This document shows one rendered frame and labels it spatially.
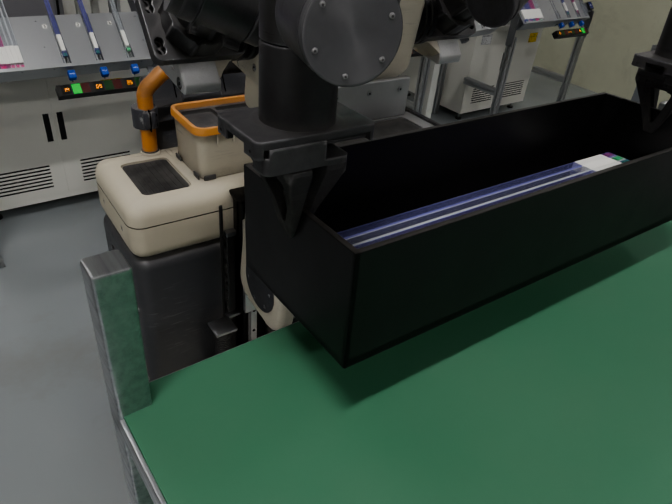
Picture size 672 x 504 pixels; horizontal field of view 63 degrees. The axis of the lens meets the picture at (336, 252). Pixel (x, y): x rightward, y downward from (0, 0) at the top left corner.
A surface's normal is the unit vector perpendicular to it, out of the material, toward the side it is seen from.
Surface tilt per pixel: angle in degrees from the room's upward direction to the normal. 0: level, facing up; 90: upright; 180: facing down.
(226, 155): 92
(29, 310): 0
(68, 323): 0
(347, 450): 0
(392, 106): 90
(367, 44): 89
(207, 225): 90
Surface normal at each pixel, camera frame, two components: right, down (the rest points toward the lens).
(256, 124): 0.08, -0.84
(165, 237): 0.57, 0.50
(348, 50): 0.32, 0.54
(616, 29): -0.81, 0.27
